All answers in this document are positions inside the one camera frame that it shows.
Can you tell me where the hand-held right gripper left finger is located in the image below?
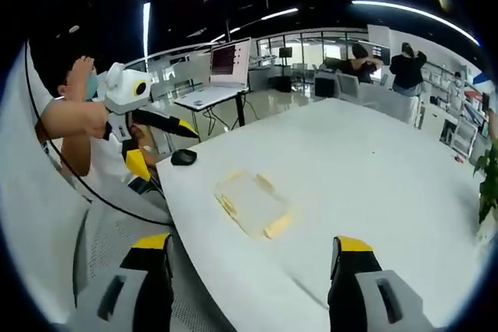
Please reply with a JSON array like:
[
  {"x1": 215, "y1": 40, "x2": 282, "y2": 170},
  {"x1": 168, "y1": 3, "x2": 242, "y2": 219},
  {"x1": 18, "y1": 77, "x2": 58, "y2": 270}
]
[{"x1": 73, "y1": 232, "x2": 174, "y2": 332}]

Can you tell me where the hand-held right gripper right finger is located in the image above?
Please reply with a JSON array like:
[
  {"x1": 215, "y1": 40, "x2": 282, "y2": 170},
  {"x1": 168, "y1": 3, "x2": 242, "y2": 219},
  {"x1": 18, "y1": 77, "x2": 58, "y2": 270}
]
[{"x1": 326, "y1": 235, "x2": 435, "y2": 332}]

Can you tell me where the person's left hand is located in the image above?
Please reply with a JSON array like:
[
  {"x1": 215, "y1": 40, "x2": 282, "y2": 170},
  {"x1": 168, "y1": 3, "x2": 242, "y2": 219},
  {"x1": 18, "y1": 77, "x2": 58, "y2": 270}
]
[{"x1": 131, "y1": 124, "x2": 156, "y2": 154}]

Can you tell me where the person's white shirt torso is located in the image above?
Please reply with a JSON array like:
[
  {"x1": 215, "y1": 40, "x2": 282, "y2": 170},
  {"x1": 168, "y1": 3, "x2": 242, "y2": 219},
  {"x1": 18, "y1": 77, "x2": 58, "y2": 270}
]
[{"x1": 61, "y1": 129, "x2": 132, "y2": 193}]

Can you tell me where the black computer mouse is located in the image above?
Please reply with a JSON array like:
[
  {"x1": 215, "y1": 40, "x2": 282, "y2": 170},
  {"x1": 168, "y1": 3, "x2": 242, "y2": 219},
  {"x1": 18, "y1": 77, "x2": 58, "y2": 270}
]
[{"x1": 170, "y1": 149, "x2": 198, "y2": 166}]

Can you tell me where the person's masked head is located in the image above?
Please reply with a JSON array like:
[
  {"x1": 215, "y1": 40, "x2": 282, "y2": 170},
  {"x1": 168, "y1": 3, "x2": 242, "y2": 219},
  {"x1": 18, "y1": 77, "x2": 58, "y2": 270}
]
[{"x1": 58, "y1": 55, "x2": 99, "y2": 102}]

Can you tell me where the long ceiling light strip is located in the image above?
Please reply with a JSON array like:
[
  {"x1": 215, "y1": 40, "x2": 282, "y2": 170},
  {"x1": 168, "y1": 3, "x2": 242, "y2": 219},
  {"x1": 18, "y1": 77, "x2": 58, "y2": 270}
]
[
  {"x1": 142, "y1": 1, "x2": 152, "y2": 61},
  {"x1": 351, "y1": 0, "x2": 481, "y2": 46},
  {"x1": 259, "y1": 6, "x2": 300, "y2": 21}
]

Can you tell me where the small laptop stand table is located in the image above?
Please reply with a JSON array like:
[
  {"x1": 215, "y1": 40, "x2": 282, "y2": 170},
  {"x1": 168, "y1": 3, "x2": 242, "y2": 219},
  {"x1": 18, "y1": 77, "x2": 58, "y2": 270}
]
[{"x1": 174, "y1": 89, "x2": 251, "y2": 131}]

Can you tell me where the person in white shirt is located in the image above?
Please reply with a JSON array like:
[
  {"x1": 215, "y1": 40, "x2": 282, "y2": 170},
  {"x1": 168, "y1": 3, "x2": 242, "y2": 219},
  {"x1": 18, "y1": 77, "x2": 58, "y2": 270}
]
[{"x1": 24, "y1": 39, "x2": 173, "y2": 227}]

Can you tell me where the white open laptop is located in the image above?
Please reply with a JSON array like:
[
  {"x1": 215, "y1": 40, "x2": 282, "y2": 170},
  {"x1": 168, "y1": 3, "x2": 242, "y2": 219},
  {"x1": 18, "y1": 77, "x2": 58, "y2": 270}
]
[{"x1": 174, "y1": 37, "x2": 252, "y2": 110}]

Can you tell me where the clear plastic container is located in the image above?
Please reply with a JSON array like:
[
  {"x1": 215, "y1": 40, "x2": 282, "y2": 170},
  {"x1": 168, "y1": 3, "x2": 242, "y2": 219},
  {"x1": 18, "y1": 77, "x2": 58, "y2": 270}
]
[{"x1": 212, "y1": 168, "x2": 301, "y2": 240}]

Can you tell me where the black monitor on stand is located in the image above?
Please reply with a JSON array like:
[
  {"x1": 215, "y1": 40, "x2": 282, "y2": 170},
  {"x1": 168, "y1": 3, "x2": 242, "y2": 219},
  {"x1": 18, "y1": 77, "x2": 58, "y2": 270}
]
[{"x1": 277, "y1": 47, "x2": 293, "y2": 94}]

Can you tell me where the green potted plant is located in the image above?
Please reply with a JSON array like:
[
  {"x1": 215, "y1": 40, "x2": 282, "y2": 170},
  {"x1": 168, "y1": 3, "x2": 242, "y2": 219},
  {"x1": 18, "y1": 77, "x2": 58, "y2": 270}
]
[{"x1": 472, "y1": 152, "x2": 498, "y2": 225}]

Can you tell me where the white office chair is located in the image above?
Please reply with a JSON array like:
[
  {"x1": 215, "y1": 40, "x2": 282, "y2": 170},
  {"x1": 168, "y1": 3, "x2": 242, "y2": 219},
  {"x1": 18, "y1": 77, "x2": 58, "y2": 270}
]
[
  {"x1": 336, "y1": 72, "x2": 362, "y2": 103},
  {"x1": 450, "y1": 117, "x2": 479, "y2": 159}
]

